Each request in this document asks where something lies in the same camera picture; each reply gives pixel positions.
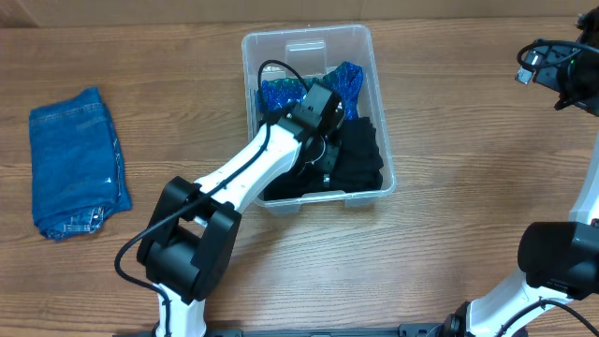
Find black garment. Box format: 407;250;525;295
263;117;384;200

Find blue sparkly garment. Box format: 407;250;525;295
256;62;364;120

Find blue denim jeans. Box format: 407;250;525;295
29;88;132;242

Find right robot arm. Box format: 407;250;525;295
429;9;598;336

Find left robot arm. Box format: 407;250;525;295
137;112;344;336

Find clear plastic storage bin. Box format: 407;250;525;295
241;24;397;215

